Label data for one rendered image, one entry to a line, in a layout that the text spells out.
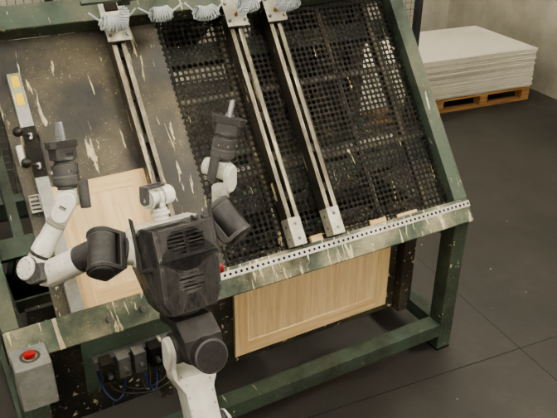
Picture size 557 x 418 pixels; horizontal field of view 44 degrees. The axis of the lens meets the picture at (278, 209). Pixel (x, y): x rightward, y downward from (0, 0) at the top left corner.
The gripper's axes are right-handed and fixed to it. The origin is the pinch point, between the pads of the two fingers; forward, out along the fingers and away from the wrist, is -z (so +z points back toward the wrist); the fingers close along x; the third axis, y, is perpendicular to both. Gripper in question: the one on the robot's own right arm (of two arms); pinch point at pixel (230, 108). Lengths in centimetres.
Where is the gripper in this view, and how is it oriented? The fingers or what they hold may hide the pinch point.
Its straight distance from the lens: 250.2
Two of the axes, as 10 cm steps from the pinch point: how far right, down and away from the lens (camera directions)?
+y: 0.4, -2.8, 9.6
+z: -2.0, 9.4, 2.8
